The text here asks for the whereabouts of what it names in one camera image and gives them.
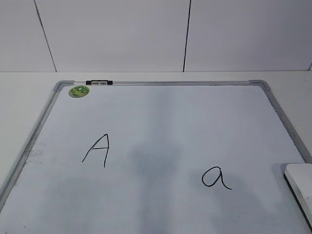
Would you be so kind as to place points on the white whiteboard with grey frame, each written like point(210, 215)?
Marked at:
point(157, 158)

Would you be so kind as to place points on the white whiteboard eraser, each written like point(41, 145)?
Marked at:
point(299, 180)

